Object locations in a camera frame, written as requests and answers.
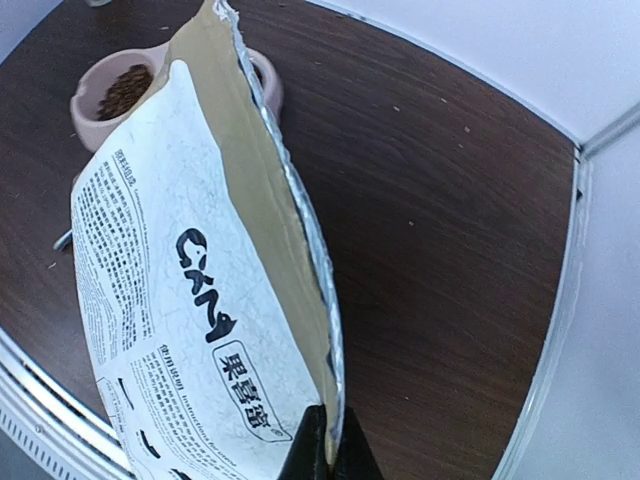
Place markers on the right rear aluminium post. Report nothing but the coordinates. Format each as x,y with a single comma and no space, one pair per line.
610,134

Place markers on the dog food bag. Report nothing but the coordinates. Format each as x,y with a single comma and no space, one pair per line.
209,309

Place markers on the pink double pet bowl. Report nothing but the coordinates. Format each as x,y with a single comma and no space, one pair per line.
195,97

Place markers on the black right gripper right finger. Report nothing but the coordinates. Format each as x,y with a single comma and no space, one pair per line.
355,459

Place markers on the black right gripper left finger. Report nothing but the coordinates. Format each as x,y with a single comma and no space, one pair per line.
306,459

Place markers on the front aluminium frame rail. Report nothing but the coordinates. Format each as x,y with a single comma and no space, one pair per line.
66,439

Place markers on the right side aluminium rail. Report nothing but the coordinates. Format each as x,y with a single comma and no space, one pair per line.
560,322

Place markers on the white patterned ceramic mug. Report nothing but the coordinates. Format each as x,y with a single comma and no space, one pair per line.
97,3

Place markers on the brown dog food kibble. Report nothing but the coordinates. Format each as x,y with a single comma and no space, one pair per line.
123,94

